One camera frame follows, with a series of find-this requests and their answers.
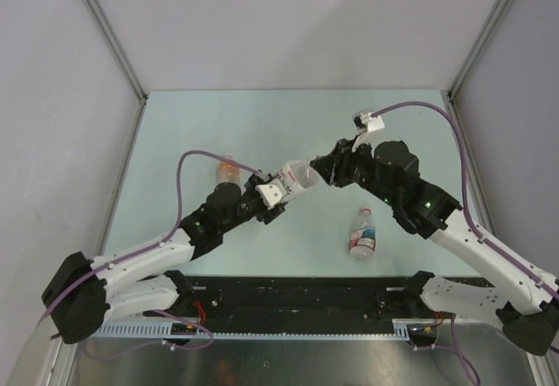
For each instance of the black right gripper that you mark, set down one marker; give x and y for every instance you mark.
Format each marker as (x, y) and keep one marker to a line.
(333, 165)

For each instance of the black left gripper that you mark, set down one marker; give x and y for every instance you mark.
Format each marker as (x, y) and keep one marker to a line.
(267, 216)

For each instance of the white green fruit tea bottle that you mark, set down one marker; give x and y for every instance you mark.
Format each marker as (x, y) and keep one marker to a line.
(293, 179)

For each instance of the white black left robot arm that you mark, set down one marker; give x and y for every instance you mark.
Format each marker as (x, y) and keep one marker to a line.
(85, 293)

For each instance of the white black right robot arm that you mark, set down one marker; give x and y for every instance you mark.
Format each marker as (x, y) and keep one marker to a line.
(521, 300)

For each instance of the orange label tea bottle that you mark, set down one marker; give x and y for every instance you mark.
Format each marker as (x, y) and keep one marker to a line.
(228, 173)

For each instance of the clear red label water bottle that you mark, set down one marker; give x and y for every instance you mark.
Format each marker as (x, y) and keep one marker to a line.
(362, 235)

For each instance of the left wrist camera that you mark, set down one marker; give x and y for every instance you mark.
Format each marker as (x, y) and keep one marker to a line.
(271, 193)

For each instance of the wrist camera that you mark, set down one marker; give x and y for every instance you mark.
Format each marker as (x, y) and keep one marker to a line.
(271, 193)
(368, 125)

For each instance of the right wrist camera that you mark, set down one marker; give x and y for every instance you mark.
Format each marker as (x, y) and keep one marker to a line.
(368, 125)

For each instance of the aluminium frame post right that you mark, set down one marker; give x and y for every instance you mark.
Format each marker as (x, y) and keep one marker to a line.
(487, 31)

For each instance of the aluminium frame post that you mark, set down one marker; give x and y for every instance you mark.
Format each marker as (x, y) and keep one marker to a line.
(114, 46)
(487, 31)

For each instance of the slotted cable duct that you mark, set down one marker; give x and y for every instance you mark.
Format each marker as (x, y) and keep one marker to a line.
(174, 330)

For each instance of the aluminium frame post left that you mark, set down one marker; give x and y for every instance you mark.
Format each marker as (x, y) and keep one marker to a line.
(114, 46)

